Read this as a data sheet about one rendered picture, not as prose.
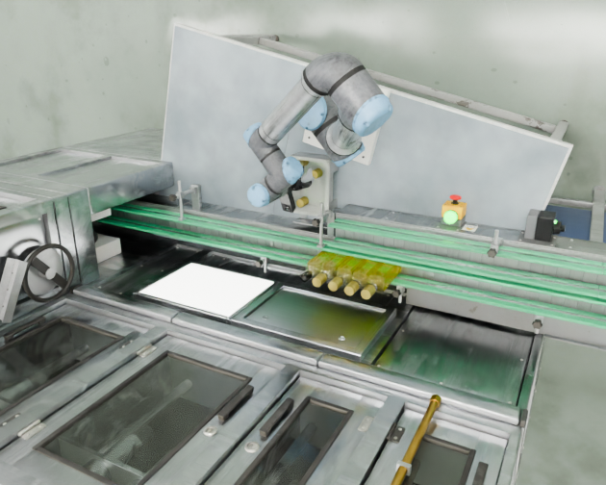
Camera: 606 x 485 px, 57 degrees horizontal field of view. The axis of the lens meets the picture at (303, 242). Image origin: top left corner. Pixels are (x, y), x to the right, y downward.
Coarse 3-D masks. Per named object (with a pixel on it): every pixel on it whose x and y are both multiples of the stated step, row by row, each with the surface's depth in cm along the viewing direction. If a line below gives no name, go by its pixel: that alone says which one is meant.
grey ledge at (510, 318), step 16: (416, 304) 201; (432, 304) 198; (448, 304) 195; (464, 304) 192; (480, 304) 190; (496, 320) 189; (512, 320) 186; (528, 320) 184; (544, 320) 181; (560, 320) 179; (544, 336) 181; (560, 336) 180; (576, 336) 178; (592, 336) 176
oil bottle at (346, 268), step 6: (348, 258) 196; (354, 258) 196; (360, 258) 196; (342, 264) 192; (348, 264) 192; (354, 264) 192; (360, 264) 193; (342, 270) 187; (348, 270) 187; (336, 276) 188; (348, 276) 186; (348, 282) 187
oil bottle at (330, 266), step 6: (330, 258) 196; (336, 258) 196; (342, 258) 196; (324, 264) 191; (330, 264) 191; (336, 264) 191; (324, 270) 189; (330, 270) 188; (336, 270) 190; (330, 276) 189
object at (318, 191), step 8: (304, 160) 208; (312, 160) 206; (320, 160) 205; (304, 168) 217; (312, 168) 215; (320, 168) 214; (328, 168) 204; (328, 176) 205; (312, 184) 218; (320, 184) 216; (328, 184) 206; (296, 192) 219; (304, 192) 221; (312, 192) 219; (320, 192) 217; (328, 192) 208; (296, 200) 220; (312, 200) 220; (320, 200) 218; (328, 200) 209; (296, 208) 218; (304, 208) 218; (312, 208) 218; (328, 208) 210
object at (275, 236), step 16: (112, 208) 246; (128, 208) 245; (144, 208) 245; (192, 224) 227; (208, 224) 225; (224, 224) 226; (240, 224) 225; (272, 240) 211; (288, 240) 209; (304, 240) 210; (368, 256) 195; (448, 272) 182; (464, 272) 182; (528, 288) 172; (544, 288) 172
